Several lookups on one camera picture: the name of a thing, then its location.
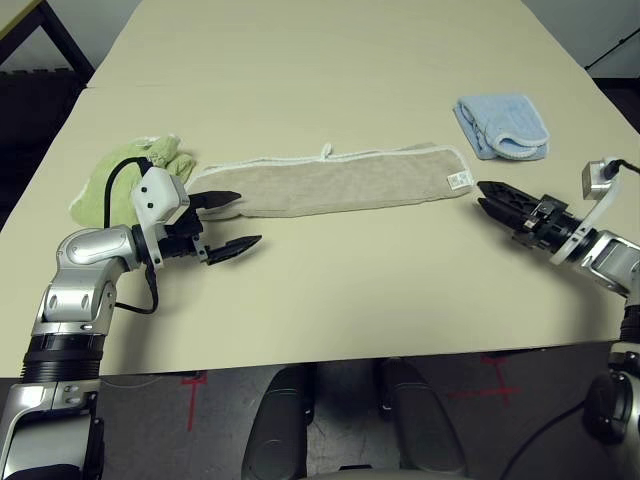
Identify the black tripod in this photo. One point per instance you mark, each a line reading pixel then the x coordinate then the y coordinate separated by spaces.
pixel 612 50

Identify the dark grey robot left leg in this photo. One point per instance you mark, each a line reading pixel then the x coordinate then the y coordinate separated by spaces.
pixel 275 425

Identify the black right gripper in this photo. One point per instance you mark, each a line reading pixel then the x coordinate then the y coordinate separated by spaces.
pixel 550 225

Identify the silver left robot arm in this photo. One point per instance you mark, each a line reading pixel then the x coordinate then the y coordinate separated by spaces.
pixel 80 250

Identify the dark grey robot leg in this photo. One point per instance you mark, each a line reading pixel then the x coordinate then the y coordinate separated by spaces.
pixel 275 425
pixel 425 425

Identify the crumpled light green towel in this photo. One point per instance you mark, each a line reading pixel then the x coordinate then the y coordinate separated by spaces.
pixel 95 200

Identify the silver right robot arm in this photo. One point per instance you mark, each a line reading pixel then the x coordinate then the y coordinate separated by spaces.
pixel 610 255

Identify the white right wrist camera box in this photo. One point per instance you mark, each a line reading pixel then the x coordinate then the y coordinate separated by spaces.
pixel 595 177

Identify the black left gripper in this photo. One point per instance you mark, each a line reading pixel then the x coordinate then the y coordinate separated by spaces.
pixel 182 240

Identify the folded light blue towel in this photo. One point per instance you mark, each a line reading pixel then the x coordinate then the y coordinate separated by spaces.
pixel 500 117

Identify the dark grey robot right leg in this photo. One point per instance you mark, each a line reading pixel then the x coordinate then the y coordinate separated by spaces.
pixel 425 425

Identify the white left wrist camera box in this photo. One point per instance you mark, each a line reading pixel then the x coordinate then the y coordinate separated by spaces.
pixel 157 195

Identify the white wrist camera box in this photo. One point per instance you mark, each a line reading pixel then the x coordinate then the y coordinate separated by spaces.
pixel 595 177
pixel 157 195

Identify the beige towel with white trim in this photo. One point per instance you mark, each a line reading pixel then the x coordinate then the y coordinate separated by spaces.
pixel 325 185

